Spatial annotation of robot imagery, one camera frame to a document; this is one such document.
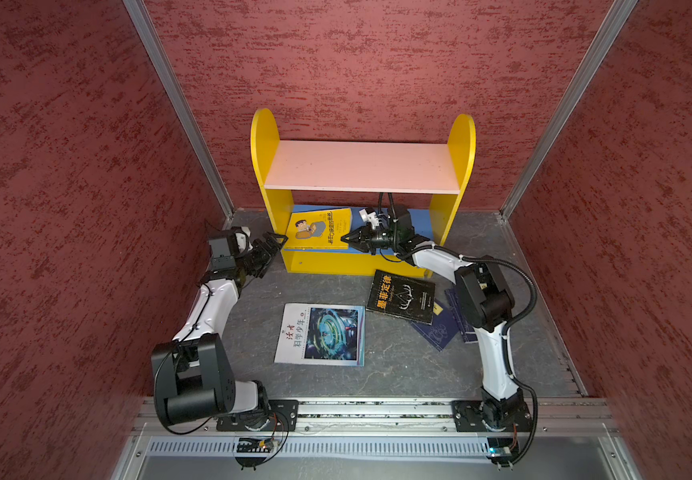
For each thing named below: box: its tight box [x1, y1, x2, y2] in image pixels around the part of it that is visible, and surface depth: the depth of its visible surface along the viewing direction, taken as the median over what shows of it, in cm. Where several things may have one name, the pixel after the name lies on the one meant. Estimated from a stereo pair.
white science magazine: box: [274, 303, 366, 367], surface depth 89 cm
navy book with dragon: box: [410, 298, 459, 352], surface depth 90 cm
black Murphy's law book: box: [366, 269, 436, 325], surface depth 96 cm
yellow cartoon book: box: [284, 208, 352, 250], surface depth 94 cm
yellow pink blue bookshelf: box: [251, 109, 476, 276], surface depth 79 cm
